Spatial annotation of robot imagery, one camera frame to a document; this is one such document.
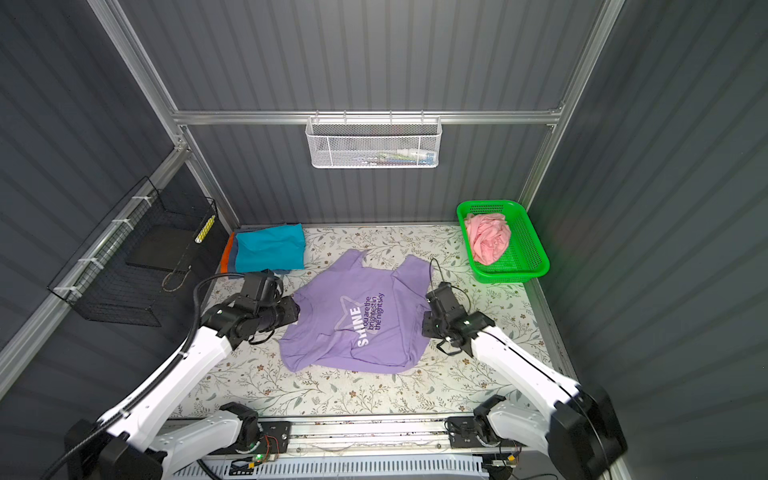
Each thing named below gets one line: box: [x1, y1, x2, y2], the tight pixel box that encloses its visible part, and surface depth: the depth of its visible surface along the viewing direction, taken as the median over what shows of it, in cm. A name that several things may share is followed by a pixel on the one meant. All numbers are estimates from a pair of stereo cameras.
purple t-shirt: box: [279, 249, 433, 374], surface depth 96 cm
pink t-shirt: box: [464, 213, 511, 265], surface depth 111 cm
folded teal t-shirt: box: [235, 223, 305, 273], surface depth 110 cm
